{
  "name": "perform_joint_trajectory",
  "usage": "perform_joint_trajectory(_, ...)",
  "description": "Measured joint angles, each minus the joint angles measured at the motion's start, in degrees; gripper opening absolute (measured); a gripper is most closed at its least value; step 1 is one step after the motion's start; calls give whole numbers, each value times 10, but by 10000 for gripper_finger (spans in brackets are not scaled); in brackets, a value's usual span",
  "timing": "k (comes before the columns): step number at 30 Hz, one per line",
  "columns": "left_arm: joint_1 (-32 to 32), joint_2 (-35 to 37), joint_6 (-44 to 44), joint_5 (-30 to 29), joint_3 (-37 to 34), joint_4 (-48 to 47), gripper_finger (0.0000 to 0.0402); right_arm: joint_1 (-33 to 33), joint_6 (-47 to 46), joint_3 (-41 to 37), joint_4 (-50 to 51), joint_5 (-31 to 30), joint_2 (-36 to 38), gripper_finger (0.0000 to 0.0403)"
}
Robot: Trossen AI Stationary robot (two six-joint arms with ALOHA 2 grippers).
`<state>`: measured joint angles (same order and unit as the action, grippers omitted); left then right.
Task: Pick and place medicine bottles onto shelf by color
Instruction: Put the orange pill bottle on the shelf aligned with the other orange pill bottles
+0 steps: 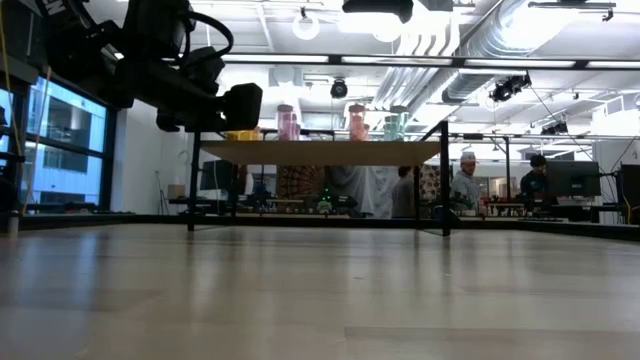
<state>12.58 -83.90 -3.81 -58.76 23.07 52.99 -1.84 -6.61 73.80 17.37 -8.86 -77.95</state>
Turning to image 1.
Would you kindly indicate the patterned round tapestry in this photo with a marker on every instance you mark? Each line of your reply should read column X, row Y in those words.
column 300, row 181

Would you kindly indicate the black aluminium rig frame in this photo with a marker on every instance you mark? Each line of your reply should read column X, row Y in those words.
column 300, row 221

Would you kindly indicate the white standoff post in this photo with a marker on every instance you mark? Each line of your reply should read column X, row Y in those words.
column 13, row 223

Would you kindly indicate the white patterned cloth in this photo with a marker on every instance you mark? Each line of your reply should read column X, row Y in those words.
column 372, row 192

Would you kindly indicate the wooden shelf black metal frame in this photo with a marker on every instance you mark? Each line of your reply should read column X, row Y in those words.
column 320, row 152

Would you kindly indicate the black device green light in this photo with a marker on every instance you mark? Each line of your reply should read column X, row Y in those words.
column 332, row 202

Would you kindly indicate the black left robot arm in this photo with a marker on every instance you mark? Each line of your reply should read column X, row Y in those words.
column 75, row 45

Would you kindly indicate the black ceiling spotlight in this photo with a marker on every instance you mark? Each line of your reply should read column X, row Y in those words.
column 338, row 89

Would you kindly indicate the person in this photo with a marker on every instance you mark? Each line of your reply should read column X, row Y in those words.
column 403, row 195
column 465, row 187
column 246, row 181
column 534, row 182

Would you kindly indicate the black overhead light bar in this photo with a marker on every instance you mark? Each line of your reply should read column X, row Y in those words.
column 457, row 62

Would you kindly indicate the black monitor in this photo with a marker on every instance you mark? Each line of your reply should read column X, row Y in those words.
column 631, row 192
column 572, row 177
column 217, row 180

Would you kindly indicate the silver ventilation duct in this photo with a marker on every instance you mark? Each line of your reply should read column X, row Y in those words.
column 470, row 85

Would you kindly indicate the cardboard box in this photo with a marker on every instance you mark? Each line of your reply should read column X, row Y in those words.
column 176, row 191

